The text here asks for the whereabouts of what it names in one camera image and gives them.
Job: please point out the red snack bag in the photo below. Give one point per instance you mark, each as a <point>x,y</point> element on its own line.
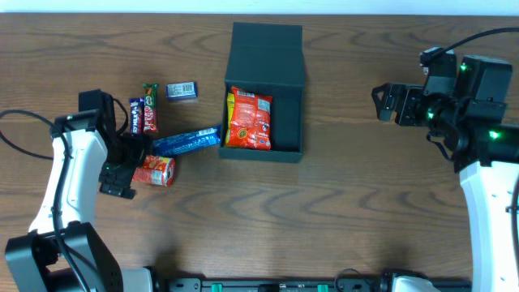
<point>251,122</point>

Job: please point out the purple chocolate bar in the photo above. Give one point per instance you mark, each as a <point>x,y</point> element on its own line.
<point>137,116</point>

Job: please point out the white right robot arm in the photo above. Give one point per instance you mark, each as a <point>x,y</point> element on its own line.
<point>463,104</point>

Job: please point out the black mounting rail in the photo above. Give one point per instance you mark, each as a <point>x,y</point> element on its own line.
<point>283,285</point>

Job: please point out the red chips can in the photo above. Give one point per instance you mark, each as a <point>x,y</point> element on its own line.
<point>156,170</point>

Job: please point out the yellow snack bag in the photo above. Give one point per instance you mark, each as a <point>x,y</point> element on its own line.
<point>230,111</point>

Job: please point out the blue cookie pack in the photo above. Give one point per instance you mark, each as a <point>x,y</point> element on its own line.
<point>176,145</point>

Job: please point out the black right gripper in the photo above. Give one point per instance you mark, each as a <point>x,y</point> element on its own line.
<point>406,105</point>

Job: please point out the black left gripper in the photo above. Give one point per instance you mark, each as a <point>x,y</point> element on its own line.
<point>117,181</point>

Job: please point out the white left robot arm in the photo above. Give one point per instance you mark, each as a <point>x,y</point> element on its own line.
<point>62,250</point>

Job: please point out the dark green open box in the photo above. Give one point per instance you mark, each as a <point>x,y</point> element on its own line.
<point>268,59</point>

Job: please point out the red wafer bar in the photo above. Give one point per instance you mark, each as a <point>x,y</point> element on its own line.
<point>150,107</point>

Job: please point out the small blue grey box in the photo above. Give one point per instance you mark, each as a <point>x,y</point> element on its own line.
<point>181,91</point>

